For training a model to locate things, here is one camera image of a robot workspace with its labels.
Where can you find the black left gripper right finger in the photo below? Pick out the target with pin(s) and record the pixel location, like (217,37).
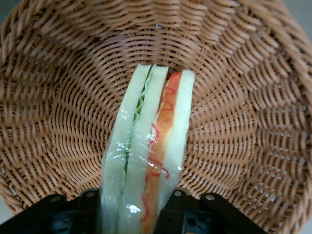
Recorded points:
(195,217)

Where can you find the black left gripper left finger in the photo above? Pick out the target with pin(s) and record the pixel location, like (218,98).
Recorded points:
(61,217)

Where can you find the triangle sandwich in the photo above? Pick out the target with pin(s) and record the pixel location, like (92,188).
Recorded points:
(146,146)

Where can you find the brown round wicker basket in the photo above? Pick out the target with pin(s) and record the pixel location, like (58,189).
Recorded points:
(73,97)

